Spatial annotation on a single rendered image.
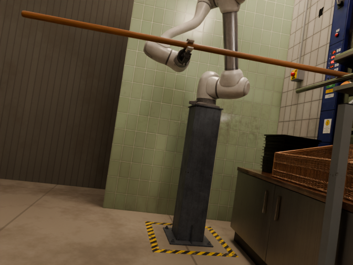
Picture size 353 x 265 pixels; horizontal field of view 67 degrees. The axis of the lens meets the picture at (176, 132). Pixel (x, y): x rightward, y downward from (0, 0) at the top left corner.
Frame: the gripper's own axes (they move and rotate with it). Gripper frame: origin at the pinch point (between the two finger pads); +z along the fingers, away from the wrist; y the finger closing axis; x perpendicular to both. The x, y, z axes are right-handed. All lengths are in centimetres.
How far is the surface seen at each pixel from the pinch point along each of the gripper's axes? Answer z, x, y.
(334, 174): 38, -57, 52
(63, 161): -199, 102, 93
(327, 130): -45, -114, 26
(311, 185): 10, -68, 60
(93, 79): -201, 83, -10
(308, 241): 21, -63, 84
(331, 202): 38, -57, 62
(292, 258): 11, -63, 96
